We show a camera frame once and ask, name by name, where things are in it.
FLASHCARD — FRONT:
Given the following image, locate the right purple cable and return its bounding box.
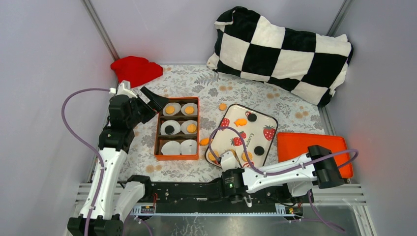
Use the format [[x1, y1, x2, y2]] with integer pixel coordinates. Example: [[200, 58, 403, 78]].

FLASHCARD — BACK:
[[208, 126, 359, 234]]

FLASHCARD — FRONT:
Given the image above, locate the orange box lid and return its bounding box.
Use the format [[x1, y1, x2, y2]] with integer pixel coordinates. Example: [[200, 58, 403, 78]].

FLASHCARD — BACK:
[[277, 132, 348, 162]]

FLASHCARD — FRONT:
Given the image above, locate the black white checkered blanket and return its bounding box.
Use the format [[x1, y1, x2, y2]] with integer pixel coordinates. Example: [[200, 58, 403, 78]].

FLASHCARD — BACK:
[[207, 6, 354, 107]]

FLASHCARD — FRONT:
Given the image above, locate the black sandwich cookie top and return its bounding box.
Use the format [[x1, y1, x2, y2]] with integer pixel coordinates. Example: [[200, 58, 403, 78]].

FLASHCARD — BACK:
[[246, 112, 257, 122]]

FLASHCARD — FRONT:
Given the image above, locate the red cloth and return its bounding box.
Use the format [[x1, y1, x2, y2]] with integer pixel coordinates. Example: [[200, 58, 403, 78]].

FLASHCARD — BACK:
[[110, 56, 163, 88]]

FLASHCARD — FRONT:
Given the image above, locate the purple cable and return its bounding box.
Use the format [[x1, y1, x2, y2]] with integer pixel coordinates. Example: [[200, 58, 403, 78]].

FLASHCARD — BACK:
[[61, 88, 116, 236], [208, 126, 359, 234]]

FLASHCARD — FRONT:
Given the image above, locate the black sandwich cookie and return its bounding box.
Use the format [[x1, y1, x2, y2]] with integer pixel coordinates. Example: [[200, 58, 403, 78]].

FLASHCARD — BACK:
[[254, 146, 265, 156], [246, 112, 257, 122], [164, 125, 175, 135]]

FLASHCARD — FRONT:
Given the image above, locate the black sandwich cookie right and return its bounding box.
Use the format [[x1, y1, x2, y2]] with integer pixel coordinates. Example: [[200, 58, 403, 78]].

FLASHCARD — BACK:
[[254, 146, 265, 156]]

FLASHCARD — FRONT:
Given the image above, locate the small round yellow biscuit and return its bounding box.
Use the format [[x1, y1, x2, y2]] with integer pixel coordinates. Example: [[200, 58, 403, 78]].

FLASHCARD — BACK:
[[184, 106, 195, 115]]

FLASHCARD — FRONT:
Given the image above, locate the orange fish cookie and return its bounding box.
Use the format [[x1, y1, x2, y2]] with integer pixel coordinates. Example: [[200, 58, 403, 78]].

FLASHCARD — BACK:
[[200, 138, 211, 146], [234, 118, 247, 127]]

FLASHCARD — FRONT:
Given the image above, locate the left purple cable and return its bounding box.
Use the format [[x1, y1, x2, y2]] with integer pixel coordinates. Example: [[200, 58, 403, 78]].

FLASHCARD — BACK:
[[61, 88, 116, 236]]

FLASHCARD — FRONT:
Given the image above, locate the orange compartment cookie box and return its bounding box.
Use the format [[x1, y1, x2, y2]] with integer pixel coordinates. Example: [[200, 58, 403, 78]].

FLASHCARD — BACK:
[[154, 97, 200, 161]]

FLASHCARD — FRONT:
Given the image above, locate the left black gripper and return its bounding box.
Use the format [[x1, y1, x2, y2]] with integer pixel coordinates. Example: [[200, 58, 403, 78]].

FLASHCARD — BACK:
[[127, 87, 170, 128]]

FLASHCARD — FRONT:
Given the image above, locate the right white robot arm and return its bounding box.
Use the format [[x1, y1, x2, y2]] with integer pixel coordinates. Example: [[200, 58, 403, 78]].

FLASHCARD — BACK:
[[219, 145, 344, 207]]

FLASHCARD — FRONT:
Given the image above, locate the black sandwich cookie middle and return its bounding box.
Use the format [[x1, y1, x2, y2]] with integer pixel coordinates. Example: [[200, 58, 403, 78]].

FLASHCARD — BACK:
[[164, 125, 175, 135]]

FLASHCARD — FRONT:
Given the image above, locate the white strawberry tray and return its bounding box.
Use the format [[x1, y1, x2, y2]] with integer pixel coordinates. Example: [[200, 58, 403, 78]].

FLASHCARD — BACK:
[[210, 104, 278, 168]]

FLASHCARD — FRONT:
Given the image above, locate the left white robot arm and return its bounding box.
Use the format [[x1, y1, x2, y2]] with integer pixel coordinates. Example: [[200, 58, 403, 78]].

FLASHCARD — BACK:
[[61, 83, 169, 236]]

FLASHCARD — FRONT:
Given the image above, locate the white paper cup liner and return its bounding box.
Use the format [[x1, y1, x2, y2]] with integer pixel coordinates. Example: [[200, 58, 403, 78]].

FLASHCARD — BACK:
[[161, 141, 181, 155], [181, 120, 198, 135], [181, 103, 198, 116], [160, 120, 181, 135], [180, 139, 197, 155], [162, 102, 181, 116]]

